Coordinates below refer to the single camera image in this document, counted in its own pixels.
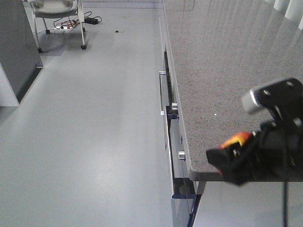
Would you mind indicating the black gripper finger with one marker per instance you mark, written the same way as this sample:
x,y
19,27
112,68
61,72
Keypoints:
x,y
235,162

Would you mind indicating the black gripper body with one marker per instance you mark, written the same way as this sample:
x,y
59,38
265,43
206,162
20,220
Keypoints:
x,y
279,153

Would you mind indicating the red yellow apple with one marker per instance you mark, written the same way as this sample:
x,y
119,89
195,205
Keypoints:
x,y
240,137

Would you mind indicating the silver drawer knob lower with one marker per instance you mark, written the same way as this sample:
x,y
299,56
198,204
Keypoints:
x,y
181,155

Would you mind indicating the silver drawer knob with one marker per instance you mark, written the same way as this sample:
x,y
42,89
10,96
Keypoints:
x,y
181,155
174,106

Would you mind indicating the silver drawer knob upper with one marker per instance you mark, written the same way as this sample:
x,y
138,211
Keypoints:
x,y
174,106

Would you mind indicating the grey speckled kitchen counter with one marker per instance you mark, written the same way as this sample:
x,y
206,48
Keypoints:
x,y
221,49

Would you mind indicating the black power adapter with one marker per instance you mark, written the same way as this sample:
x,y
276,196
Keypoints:
x,y
90,20

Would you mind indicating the white power strip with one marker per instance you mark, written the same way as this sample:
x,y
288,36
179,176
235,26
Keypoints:
x,y
68,28

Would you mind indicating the white rolling chair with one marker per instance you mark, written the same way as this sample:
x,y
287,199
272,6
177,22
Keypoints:
x,y
53,9

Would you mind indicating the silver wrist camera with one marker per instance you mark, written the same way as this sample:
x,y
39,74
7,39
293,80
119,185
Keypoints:
x,y
249,101

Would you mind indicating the silver oven door handle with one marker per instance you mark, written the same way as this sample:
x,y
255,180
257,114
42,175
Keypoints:
x,y
164,101

